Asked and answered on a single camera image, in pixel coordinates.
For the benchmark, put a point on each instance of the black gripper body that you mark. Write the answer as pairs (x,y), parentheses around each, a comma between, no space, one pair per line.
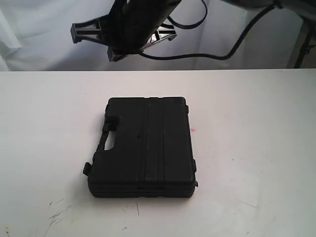
(130,33)

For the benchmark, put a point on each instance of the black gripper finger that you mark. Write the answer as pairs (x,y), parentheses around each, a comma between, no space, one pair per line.
(164,32)
(89,31)

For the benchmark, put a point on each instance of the black plastic carrying case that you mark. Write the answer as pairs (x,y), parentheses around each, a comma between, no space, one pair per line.
(145,150)

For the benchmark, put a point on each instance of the white backdrop curtain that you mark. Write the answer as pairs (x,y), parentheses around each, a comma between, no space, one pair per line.
(35,36)

